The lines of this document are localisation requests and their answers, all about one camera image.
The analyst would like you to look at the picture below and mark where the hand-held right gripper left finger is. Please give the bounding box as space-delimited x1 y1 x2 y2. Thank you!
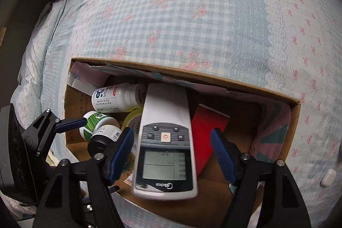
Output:
32 127 134 228

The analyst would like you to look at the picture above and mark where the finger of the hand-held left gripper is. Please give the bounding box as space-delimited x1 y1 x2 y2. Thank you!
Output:
21 108 88 157

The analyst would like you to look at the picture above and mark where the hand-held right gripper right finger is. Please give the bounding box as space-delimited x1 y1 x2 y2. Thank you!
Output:
211 129 312 228

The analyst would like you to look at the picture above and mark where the black cap small bottle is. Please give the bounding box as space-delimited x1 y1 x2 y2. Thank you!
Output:
87 125 123 158

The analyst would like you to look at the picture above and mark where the green label bottle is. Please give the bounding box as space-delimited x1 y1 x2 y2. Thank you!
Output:
79 111 114 142

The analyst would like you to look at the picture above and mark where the red carton box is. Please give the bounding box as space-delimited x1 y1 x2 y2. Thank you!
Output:
191 103 230 175

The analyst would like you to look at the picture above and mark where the yellow tape roll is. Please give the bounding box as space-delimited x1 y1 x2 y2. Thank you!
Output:
122 108 145 138

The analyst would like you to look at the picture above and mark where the printed cardboard box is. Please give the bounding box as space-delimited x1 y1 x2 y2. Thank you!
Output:
64 57 301 228

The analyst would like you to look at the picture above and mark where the white remote control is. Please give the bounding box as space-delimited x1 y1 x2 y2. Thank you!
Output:
132 83 199 201

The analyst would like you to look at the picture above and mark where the white pill bottle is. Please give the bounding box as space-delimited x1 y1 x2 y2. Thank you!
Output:
91 83 147 113

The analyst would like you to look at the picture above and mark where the light blue pillow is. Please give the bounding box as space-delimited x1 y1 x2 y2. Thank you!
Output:
11 0 70 138

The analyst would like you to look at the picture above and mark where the small white case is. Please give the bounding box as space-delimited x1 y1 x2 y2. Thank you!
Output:
320 168 337 187

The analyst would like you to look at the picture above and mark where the checked floral bed sheet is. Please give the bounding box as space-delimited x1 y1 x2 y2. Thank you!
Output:
11 0 342 228

